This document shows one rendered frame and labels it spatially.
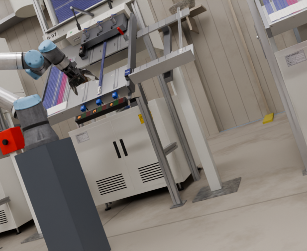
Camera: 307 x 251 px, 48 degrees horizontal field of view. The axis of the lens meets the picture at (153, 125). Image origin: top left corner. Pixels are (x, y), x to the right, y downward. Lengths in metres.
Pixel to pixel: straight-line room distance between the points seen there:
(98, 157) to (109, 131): 0.20
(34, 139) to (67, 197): 0.29
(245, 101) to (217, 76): 0.55
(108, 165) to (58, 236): 0.94
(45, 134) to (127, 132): 0.87
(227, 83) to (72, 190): 4.02
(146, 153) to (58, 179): 0.92
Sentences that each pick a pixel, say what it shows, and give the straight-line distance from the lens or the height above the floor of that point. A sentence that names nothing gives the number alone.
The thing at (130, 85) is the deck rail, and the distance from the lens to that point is 1.91.
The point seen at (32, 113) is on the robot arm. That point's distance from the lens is 1.55.
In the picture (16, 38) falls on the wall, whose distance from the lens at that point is 6.98.
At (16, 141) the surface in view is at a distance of 2.56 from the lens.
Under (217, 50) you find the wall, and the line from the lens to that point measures 5.29.
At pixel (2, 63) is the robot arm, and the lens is 1.64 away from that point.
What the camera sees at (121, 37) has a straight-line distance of 2.32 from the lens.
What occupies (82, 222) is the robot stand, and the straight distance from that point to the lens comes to 1.54.
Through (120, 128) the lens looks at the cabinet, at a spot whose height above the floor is 0.52.
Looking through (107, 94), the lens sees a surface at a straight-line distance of 1.97.
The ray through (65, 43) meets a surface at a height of 1.30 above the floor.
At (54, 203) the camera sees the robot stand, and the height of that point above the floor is 0.31.
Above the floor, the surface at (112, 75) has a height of 0.83.
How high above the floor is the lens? 0.49
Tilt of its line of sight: 1 degrees down
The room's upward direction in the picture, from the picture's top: 20 degrees counter-clockwise
